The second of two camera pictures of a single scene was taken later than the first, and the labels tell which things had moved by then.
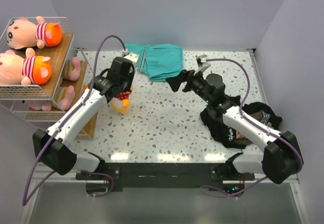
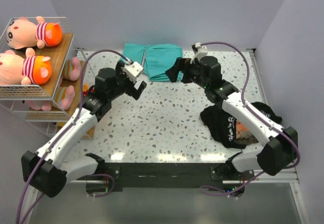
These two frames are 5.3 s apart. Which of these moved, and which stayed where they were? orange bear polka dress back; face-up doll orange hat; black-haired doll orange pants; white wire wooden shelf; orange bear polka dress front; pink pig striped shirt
Moved: orange bear polka dress back
Stayed: face-up doll orange hat; white wire wooden shelf; orange bear polka dress front; pink pig striped shirt; black-haired doll orange pants
